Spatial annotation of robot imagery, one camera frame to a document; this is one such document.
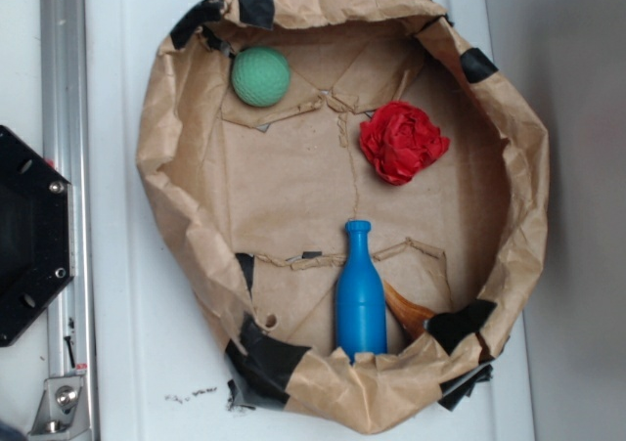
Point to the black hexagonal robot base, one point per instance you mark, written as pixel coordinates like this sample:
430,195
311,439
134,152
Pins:
35,238

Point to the blue plastic bottle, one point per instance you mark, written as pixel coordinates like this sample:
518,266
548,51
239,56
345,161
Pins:
360,320

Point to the brown paper bag tray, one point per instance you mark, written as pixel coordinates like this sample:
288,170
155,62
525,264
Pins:
253,202

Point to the red crumpled paper flower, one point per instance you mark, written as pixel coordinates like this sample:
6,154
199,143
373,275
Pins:
399,141

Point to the green dimpled foam ball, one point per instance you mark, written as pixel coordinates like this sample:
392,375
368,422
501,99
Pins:
260,76

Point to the orange brown horn-shaped object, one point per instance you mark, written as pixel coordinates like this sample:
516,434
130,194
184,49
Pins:
412,317

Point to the aluminium extrusion rail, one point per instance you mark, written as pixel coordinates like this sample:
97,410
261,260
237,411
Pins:
70,317

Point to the metal corner bracket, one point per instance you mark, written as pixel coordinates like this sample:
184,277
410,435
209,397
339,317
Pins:
62,412

